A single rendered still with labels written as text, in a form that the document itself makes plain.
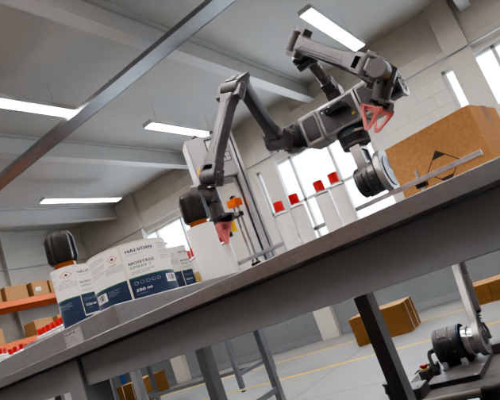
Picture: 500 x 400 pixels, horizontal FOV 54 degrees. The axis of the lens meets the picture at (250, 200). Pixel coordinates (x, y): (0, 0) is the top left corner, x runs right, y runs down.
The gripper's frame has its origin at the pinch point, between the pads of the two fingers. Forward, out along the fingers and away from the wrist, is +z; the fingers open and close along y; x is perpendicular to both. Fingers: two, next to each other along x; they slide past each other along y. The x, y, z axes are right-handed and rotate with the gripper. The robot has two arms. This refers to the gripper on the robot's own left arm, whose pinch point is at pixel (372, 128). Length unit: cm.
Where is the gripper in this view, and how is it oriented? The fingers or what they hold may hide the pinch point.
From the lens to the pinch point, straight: 162.1
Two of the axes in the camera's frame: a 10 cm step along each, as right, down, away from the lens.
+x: 8.2, 2.7, -5.1
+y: -5.3, 0.2, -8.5
